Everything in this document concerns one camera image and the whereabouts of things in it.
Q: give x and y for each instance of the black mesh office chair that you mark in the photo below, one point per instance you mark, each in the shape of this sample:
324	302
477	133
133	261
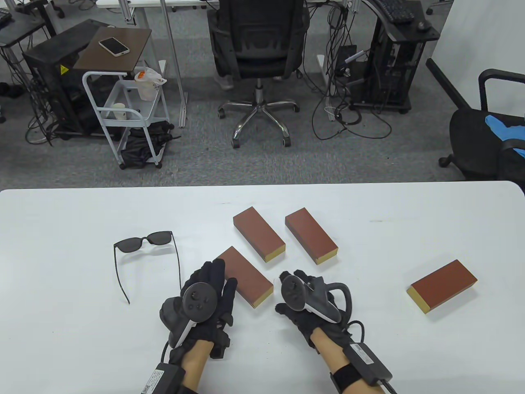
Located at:
258	45

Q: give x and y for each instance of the blue cloth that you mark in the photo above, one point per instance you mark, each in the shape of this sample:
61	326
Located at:
504	131

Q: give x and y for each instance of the black floor box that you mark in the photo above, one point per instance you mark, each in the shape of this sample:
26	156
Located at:
345	55

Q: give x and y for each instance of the black computer mouse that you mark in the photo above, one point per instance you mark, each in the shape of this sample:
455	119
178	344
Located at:
423	26

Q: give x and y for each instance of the person's left forearm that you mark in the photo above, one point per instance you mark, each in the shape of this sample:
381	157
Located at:
197	365

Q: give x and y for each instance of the white desk foot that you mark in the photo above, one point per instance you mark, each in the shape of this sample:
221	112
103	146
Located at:
322	65

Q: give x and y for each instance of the white rolling cart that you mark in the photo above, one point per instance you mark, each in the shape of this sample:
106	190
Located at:
123	94

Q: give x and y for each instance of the black sunglasses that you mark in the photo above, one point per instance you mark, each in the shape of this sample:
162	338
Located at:
131	244

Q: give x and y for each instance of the white smartphone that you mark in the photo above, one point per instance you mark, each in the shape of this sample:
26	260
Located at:
114	46

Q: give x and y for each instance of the black bag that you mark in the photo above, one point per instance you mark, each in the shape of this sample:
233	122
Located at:
137	150

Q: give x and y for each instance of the black wrist battery pack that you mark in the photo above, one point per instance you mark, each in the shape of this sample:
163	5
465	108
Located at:
162	379
367	361

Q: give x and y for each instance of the person's left hand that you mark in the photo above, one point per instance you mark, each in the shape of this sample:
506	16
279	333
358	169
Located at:
221	308

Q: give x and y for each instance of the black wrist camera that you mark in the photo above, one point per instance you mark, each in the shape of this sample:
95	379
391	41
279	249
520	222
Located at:
221	349

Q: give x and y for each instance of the black desk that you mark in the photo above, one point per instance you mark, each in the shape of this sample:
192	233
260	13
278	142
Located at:
24	26

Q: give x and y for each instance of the black computer case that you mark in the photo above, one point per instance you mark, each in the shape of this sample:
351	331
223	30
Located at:
49	61

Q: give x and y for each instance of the person's right forearm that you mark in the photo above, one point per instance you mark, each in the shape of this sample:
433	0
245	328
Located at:
328	353

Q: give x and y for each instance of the black fabric office chair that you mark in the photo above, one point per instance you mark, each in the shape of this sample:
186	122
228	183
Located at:
471	139

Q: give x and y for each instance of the black computer stand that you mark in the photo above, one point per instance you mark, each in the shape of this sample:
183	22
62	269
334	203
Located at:
389	74

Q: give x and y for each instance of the white plastic bag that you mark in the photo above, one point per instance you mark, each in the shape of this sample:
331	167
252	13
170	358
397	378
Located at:
145	88

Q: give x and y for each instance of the brown storage box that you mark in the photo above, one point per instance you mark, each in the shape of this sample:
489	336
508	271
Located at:
256	232
445	283
309	234
248	277

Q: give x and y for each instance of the person's right hand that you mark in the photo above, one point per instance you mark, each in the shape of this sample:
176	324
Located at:
307	324

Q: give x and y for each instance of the black keyboard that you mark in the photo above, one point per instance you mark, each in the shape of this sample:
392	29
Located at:
396	11

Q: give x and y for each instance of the white paper cup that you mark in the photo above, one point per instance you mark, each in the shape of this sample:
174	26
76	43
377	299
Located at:
119	111

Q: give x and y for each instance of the grey VR controller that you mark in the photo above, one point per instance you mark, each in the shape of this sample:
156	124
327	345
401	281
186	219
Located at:
292	291
199	299

